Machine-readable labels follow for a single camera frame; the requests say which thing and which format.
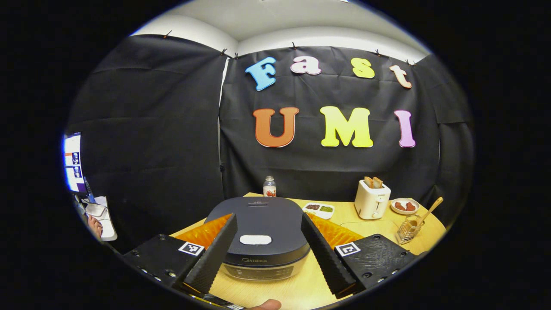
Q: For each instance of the toast slice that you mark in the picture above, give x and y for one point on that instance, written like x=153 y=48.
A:
x=369 y=182
x=378 y=182

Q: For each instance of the white toaster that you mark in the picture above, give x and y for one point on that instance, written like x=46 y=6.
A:
x=372 y=202

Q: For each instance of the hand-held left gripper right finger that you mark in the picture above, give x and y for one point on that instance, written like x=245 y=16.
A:
x=325 y=256

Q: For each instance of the wooden spoon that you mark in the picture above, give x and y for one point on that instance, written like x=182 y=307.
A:
x=432 y=206

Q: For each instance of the white round plate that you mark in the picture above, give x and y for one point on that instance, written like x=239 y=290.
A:
x=404 y=212

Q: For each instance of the dark grey rice cooker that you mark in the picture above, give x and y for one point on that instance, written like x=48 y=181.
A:
x=262 y=219

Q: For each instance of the white divided bean dish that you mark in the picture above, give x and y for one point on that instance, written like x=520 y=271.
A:
x=318 y=210

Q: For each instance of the lit computer screen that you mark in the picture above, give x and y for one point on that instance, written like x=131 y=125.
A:
x=72 y=163

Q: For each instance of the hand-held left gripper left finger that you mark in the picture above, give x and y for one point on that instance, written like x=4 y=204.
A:
x=213 y=256

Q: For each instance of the white plastic item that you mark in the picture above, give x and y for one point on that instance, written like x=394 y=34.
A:
x=105 y=224

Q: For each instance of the small clear bottle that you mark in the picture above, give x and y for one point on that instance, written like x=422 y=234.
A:
x=269 y=188

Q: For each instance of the brown meat piece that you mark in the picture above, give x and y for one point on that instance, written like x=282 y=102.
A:
x=411 y=207
x=400 y=206

